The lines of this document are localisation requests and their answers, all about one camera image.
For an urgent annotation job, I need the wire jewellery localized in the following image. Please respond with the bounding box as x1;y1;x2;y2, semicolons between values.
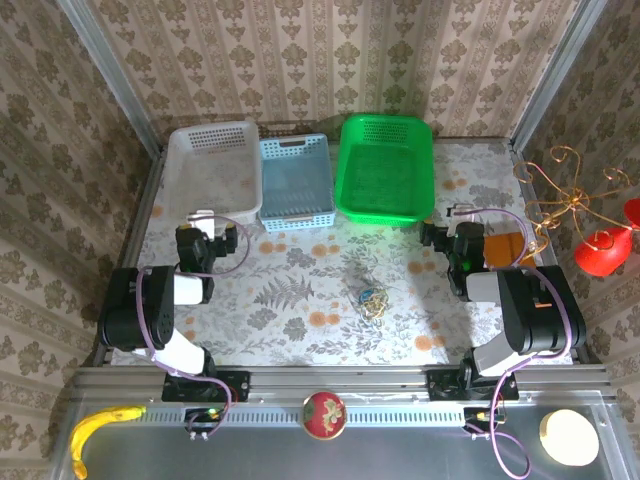
357;284;389;326

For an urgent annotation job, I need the orange flat board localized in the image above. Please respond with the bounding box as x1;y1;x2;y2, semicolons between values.
482;230;539;269

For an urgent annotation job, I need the white plastic basket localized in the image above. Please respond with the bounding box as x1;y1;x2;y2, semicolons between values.
164;120;264;225

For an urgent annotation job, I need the green plastic basket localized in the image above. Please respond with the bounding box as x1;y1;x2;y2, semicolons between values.
333;113;434;225

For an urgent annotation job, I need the light blue plastic basket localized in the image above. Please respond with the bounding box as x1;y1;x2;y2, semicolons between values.
258;133;336;233

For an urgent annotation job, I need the floral tablecloth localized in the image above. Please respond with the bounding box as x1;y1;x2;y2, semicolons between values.
112;139;576;367

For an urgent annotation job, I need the large red hanging ornament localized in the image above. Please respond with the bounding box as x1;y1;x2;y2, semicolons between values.
572;226;634;278

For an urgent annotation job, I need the black left connector box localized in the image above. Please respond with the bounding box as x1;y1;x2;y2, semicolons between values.
183;406;225;435

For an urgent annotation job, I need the black connector box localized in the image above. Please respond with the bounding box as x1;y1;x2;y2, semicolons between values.
183;406;225;435
462;406;503;434

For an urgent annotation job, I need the black right connector box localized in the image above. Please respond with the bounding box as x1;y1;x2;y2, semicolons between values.
462;406;503;434

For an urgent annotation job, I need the yellow banana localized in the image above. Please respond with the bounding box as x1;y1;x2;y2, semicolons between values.
69;404;148;480

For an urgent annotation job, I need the red gold patterned ball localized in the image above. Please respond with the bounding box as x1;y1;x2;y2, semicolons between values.
301;390;348;441

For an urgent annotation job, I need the cream round disc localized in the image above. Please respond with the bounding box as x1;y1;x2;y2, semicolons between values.
538;408;600;468

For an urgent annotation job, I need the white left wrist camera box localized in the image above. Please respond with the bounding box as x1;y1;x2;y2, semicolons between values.
187;209;218;237

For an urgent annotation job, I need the gold wire ornament stand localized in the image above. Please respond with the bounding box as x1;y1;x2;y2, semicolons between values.
512;144;636;275

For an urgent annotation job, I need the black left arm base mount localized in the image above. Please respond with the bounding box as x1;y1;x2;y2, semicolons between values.
161;368;251;404

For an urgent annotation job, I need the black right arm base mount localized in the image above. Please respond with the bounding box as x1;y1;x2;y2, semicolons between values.
426;367;521;403

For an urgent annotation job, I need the aluminium frame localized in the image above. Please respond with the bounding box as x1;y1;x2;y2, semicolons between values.
49;0;626;480

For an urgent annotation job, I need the grey slotted cable duct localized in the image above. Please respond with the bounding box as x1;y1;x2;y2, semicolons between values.
142;405;466;427

